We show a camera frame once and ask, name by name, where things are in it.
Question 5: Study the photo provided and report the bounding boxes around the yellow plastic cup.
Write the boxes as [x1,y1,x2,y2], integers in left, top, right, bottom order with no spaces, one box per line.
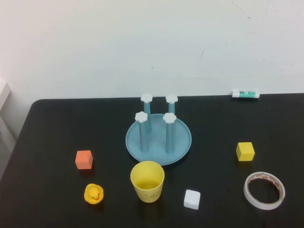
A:
[130,161,165,203]

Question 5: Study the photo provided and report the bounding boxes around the blue cup stand white caps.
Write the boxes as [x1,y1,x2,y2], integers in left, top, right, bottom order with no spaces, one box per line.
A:
[125,93,192,166]

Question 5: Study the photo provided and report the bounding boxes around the orange cube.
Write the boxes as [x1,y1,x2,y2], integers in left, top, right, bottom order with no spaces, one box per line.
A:
[75,150,94,170]

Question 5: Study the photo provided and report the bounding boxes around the white cube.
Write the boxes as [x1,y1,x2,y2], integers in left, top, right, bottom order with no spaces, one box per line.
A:
[183,189,201,210]

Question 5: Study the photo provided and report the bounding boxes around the white green glue stick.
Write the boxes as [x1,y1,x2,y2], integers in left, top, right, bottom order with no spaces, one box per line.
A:
[231,90,260,99]

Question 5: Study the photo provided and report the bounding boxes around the yellow rubber duck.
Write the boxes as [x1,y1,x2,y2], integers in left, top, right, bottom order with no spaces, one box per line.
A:
[83,183,105,205]

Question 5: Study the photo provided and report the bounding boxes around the yellow cube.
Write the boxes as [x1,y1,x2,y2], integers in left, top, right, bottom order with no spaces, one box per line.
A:
[236,142,256,162]

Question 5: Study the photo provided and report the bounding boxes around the white double-sided tape roll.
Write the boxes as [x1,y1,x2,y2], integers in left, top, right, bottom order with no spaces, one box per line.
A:
[243,171,286,210]

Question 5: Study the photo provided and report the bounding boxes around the white shelf unit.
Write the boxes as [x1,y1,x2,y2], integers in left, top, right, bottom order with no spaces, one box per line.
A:
[0,80,19,180]

